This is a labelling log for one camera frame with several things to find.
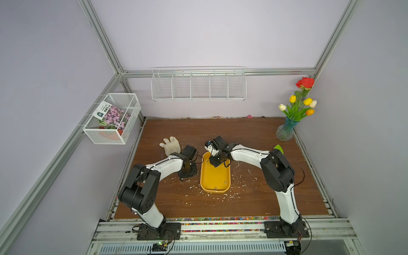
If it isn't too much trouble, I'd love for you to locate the white rubber glove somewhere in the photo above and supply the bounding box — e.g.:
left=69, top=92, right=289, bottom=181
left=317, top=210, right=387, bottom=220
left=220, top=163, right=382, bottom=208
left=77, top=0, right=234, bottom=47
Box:
left=159, top=136, right=181, bottom=156

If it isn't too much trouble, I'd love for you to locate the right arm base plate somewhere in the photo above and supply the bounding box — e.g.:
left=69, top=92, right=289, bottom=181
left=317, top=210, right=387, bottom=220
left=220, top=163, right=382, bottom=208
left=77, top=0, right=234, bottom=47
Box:
left=264, top=219, right=310, bottom=240

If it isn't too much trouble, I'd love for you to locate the yellow plastic storage box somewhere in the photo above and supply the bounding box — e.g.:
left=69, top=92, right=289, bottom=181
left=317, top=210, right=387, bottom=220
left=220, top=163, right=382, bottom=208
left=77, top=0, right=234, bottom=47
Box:
left=200, top=152, right=231, bottom=194

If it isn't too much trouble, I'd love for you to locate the pink flower packet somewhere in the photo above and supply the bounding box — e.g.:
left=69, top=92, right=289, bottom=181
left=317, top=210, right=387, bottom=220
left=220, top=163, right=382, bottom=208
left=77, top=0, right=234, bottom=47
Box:
left=92, top=101, right=131, bottom=131

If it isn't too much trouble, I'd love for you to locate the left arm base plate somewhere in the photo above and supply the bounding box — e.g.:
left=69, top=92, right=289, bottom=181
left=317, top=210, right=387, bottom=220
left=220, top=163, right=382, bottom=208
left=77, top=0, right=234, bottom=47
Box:
left=137, top=223, right=181, bottom=241

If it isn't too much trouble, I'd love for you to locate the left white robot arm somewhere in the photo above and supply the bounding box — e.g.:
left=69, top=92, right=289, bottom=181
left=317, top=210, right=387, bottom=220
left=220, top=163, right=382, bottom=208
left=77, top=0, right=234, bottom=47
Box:
left=118, top=145, right=197, bottom=230

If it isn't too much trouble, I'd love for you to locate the artificial flower bouquet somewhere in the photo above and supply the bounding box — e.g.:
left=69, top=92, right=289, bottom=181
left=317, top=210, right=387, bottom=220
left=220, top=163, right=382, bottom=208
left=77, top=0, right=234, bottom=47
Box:
left=278, top=77, right=317, bottom=122

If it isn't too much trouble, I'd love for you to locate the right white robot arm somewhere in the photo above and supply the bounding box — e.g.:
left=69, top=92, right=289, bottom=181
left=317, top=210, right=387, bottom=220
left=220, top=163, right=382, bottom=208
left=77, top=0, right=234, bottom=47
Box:
left=205, top=136, right=302, bottom=235

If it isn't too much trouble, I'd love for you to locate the green leaf spatula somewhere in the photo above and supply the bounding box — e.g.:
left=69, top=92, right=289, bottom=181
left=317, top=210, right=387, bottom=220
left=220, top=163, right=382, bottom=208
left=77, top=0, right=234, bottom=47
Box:
left=274, top=145, right=284, bottom=154

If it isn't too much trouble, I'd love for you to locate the white wire basket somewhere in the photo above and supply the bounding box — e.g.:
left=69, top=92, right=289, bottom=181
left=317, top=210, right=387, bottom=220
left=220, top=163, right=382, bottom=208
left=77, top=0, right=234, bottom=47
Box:
left=82, top=93, right=141, bottom=145

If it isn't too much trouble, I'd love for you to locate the aluminium front rail frame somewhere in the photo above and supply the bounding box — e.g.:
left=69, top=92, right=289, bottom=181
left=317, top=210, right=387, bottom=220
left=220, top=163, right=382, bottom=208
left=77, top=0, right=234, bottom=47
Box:
left=87, top=216, right=366, bottom=255

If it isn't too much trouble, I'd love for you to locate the white wire wall shelf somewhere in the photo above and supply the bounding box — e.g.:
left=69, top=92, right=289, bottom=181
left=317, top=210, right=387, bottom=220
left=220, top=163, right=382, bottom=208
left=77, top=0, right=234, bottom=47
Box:
left=150, top=67, right=247, bottom=101

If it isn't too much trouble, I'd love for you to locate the blue glass vase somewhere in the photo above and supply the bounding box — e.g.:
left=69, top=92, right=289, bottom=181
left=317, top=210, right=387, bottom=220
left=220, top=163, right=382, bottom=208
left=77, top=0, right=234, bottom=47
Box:
left=276, top=118, right=299, bottom=141

